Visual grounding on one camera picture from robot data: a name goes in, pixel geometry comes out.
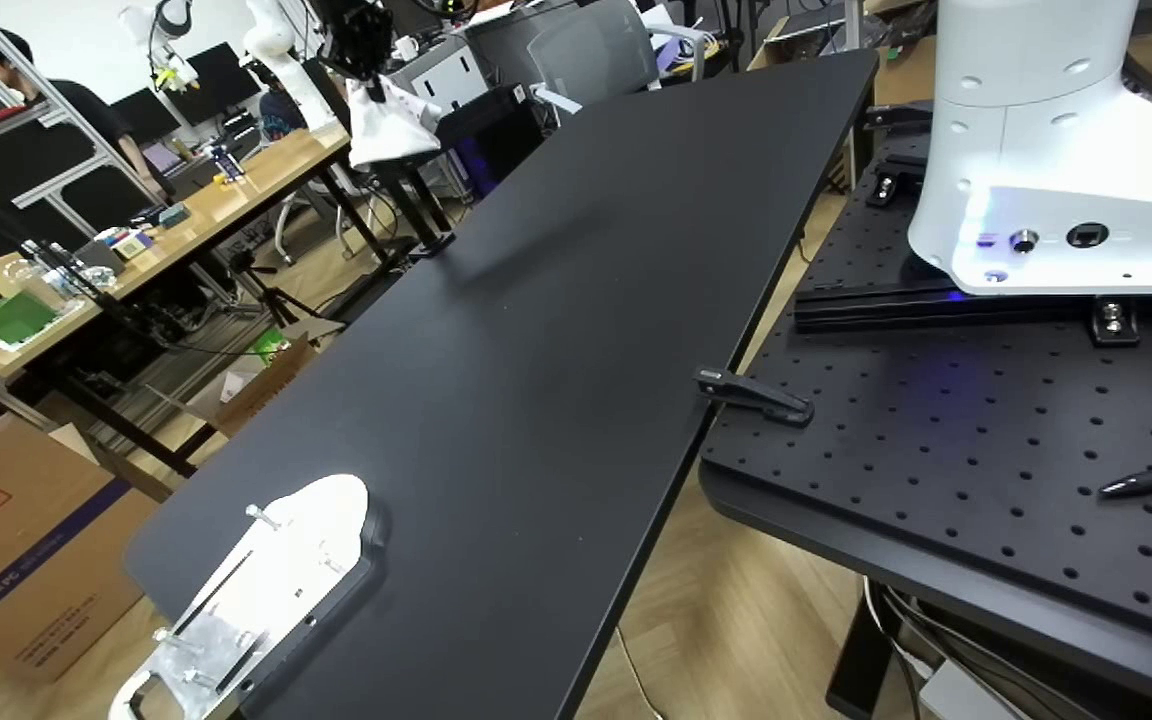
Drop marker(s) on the white cloth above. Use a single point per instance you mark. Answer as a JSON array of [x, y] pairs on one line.
[[394, 124]]

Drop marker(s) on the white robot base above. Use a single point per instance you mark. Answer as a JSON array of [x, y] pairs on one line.
[[1040, 157]]

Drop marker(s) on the green object on desk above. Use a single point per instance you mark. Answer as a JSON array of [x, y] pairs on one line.
[[22, 319]]

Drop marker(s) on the black clamp lever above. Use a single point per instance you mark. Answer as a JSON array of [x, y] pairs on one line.
[[758, 399]]

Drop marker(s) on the black hanging stand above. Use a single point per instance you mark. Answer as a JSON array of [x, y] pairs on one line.
[[399, 178]]

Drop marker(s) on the grey office chair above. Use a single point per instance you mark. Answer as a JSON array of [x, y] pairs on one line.
[[576, 50]]

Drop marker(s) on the clear acrylic dish rack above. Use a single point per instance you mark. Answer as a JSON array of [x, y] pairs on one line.
[[273, 582]]

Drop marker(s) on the black perforated mounting board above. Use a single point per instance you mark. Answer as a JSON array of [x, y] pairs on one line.
[[960, 462]]

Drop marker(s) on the cardboard box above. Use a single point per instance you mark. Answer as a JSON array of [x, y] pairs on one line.
[[64, 531]]

